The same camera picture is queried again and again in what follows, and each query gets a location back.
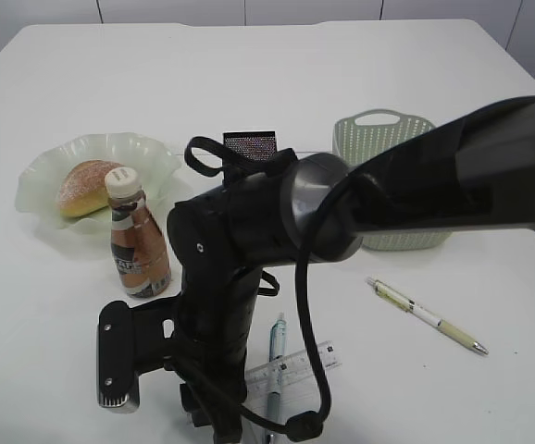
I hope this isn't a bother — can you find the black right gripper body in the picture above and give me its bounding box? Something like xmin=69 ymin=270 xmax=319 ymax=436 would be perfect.
xmin=131 ymin=295 xmax=249 ymax=443

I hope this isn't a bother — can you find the clear plastic ruler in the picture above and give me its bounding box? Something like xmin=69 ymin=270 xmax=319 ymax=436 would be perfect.
xmin=245 ymin=341 xmax=342 ymax=387

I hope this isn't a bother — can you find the light blue pen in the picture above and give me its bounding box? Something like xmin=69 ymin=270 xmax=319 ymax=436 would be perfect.
xmin=266 ymin=313 xmax=287 ymax=423

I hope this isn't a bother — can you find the brown coffee bottle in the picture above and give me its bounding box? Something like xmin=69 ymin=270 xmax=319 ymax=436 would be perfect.
xmin=105 ymin=166 xmax=170 ymax=298

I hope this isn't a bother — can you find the cream green ballpoint pen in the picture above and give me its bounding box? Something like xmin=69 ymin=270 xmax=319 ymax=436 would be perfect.
xmin=366 ymin=277 xmax=489 ymax=356

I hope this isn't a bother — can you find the sugared bread roll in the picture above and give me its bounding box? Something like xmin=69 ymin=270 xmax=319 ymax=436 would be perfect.
xmin=56 ymin=160 xmax=121 ymax=218

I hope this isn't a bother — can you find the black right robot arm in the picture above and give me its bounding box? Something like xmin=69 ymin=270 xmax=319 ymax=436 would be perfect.
xmin=99 ymin=96 xmax=535 ymax=443

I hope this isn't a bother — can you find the black mesh pen holder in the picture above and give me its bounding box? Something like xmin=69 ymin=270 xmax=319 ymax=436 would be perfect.
xmin=222 ymin=130 xmax=277 ymax=186

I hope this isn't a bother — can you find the pale green wavy plate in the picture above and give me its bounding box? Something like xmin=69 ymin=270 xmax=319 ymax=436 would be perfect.
xmin=15 ymin=132 xmax=180 ymax=234

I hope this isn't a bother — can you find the pale green woven basket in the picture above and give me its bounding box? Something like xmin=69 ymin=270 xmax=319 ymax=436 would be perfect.
xmin=332 ymin=109 xmax=451 ymax=252

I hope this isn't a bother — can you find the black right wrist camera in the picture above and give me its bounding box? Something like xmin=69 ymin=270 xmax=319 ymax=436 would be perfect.
xmin=96 ymin=301 xmax=140 ymax=413

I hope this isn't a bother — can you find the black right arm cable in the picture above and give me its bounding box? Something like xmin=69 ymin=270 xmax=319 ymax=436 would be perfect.
xmin=169 ymin=136 xmax=356 ymax=443

